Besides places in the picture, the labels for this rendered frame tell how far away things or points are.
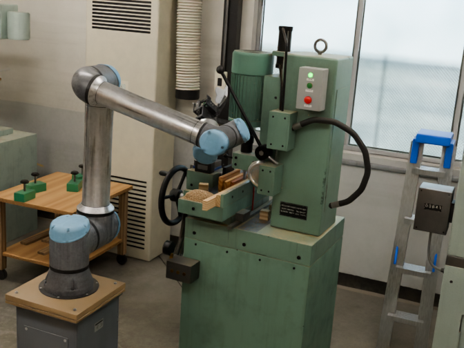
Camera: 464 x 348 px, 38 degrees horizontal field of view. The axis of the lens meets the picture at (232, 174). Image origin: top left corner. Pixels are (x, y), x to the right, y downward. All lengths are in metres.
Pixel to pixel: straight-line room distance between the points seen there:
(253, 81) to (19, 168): 2.41
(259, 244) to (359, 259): 1.58
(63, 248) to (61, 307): 0.22
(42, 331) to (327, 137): 1.32
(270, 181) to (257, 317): 0.59
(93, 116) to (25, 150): 2.23
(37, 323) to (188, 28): 2.16
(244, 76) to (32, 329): 1.30
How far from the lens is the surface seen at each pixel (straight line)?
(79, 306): 2.59
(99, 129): 2.63
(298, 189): 2.75
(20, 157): 4.80
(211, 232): 2.84
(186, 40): 4.19
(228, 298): 2.91
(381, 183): 4.09
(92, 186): 2.69
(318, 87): 2.59
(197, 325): 3.04
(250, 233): 2.76
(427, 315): 3.47
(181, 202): 2.80
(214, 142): 2.25
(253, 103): 2.80
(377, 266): 4.25
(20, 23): 4.52
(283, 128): 2.63
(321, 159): 2.69
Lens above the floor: 1.73
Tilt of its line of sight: 15 degrees down
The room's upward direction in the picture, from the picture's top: 4 degrees clockwise
